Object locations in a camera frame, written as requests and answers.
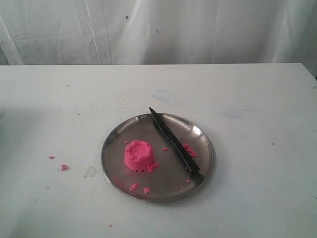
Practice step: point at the pink dough lump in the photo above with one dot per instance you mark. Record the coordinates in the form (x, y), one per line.
(139, 156)

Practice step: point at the black knife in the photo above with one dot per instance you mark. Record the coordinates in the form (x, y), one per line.
(190, 166)

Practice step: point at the pink crumb cluster right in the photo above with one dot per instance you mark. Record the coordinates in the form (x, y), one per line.
(190, 150)

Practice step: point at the round steel plate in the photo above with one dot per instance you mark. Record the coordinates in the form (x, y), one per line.
(167, 182)

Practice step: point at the pink crumb front small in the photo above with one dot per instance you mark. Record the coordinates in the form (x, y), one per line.
(146, 190)

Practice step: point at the pink crumb front left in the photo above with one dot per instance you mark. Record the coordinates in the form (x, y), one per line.
(134, 187)

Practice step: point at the clear tape scrap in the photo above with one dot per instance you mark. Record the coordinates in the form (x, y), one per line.
(90, 173)

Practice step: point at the white curtain backdrop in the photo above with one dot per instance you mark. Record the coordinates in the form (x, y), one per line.
(158, 31)

